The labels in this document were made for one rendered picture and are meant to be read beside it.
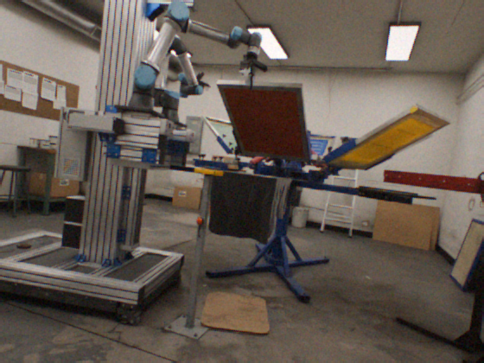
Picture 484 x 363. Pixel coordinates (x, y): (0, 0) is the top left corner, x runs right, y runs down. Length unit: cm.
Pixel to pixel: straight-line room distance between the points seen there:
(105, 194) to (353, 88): 539
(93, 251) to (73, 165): 59
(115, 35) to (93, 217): 120
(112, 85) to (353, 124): 509
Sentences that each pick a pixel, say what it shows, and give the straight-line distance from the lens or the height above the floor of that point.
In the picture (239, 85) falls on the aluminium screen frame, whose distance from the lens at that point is 239.
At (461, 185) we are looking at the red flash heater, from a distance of 253.
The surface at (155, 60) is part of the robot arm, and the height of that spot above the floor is 152.
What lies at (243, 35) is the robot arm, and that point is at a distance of 230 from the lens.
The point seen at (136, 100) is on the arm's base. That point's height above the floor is 130.
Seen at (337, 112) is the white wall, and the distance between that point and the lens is 690.
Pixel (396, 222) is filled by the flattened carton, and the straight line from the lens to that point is 670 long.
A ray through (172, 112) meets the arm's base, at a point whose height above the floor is 132.
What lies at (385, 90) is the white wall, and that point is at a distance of 696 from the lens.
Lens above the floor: 100
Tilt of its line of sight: 3 degrees down
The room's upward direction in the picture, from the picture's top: 7 degrees clockwise
